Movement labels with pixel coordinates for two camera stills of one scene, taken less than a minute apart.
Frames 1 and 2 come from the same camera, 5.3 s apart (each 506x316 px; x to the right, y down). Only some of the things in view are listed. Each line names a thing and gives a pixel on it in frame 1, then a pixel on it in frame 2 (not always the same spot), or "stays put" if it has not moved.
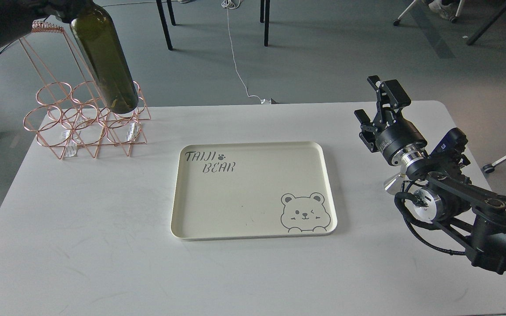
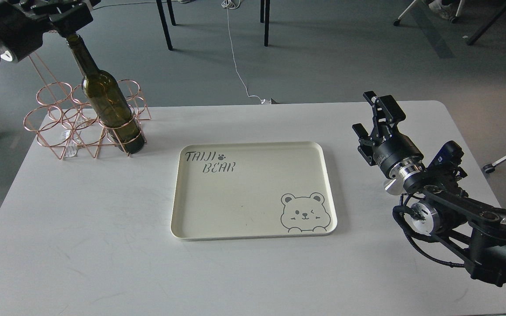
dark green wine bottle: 97,33 to 106,97
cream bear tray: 249,189 stays put
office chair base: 453,19 stays put
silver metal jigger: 392,184 stays put
